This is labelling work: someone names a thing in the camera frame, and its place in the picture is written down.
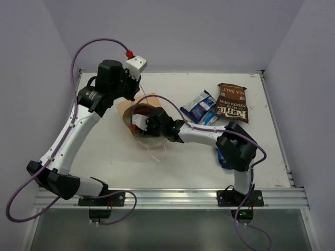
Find brown paper bag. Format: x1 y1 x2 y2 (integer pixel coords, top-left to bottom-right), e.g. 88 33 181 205
117 86 167 162

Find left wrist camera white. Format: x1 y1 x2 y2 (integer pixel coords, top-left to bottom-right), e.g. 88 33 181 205
124 55 147 79

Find aluminium mounting rail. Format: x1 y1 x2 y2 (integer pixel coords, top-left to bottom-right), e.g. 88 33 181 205
33 187 309 210

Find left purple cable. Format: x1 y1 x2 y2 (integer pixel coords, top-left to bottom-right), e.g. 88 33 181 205
5 38 138 225

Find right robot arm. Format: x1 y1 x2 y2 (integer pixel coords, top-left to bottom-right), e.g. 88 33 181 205
132 107 256 205

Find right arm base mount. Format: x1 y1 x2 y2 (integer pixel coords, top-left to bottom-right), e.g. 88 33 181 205
216 185 264 224

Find dark blue snack bag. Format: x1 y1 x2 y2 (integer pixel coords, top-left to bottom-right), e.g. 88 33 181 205
180 90 216 123

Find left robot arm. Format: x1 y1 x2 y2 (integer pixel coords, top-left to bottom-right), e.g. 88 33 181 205
27 56 147 206

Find brown Kettle chips bag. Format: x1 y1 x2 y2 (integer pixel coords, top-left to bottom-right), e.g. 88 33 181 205
214 83 249 123

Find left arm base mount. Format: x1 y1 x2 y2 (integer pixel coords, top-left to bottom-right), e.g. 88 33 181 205
78 190 129 225

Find blue Kettle vinegar chips bag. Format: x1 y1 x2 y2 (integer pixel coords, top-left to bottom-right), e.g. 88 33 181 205
216 148 232 170

